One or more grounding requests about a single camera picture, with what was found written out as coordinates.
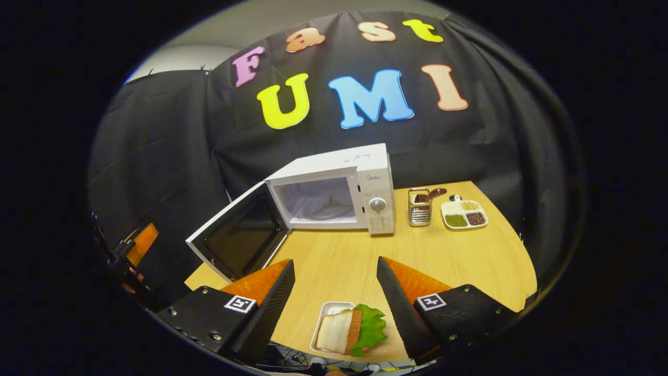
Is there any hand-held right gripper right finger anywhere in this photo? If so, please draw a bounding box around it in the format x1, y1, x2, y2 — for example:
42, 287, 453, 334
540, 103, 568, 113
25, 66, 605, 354
377, 257, 520, 365

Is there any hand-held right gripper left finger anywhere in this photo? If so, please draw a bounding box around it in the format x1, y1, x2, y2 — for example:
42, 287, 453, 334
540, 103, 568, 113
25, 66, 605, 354
157, 260, 295, 365

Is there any sandwich with green lettuce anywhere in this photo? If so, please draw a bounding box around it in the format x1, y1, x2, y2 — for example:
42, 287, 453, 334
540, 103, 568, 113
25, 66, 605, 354
316, 304, 388, 357

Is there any white microwave oven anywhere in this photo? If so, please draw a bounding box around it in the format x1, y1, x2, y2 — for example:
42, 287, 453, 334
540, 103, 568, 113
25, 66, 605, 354
185, 143, 396, 283

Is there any white rectangular tray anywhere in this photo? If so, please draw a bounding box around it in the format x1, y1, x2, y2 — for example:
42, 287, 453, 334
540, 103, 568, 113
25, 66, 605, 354
310, 301, 355, 356

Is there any black backdrop cloth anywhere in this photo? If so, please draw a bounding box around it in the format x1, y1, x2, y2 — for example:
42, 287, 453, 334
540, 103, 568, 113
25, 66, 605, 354
88, 10, 585, 309

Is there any metal utensil holder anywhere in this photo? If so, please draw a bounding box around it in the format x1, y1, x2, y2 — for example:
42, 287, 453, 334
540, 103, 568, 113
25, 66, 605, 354
408, 188, 433, 227

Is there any white divided dish with grains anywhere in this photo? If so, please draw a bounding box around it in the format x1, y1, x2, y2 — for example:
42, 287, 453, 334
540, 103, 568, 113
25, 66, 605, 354
441, 196, 489, 230

